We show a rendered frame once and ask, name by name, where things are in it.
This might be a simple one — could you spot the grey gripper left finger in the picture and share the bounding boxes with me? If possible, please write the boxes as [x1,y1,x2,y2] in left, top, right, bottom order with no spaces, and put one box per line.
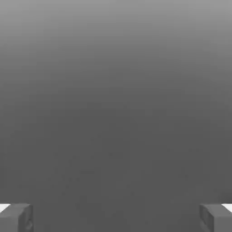
[0,203,34,232]

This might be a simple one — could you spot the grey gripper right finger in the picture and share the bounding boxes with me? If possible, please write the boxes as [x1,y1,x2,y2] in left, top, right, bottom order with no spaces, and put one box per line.
[198,203,232,232]

